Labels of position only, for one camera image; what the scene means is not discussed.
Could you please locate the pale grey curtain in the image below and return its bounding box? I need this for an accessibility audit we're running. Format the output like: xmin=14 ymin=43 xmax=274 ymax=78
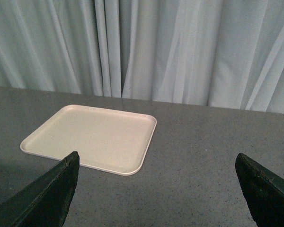
xmin=0 ymin=0 xmax=284 ymax=114

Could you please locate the beige rectangular tray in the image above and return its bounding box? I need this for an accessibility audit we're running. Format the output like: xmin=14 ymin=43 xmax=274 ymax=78
xmin=20 ymin=105 xmax=157 ymax=176

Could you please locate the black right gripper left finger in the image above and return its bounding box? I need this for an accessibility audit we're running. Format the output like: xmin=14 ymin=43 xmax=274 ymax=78
xmin=0 ymin=151 xmax=80 ymax=227

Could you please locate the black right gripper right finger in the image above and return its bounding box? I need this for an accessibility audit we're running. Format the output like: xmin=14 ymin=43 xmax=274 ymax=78
xmin=235 ymin=153 xmax=284 ymax=227

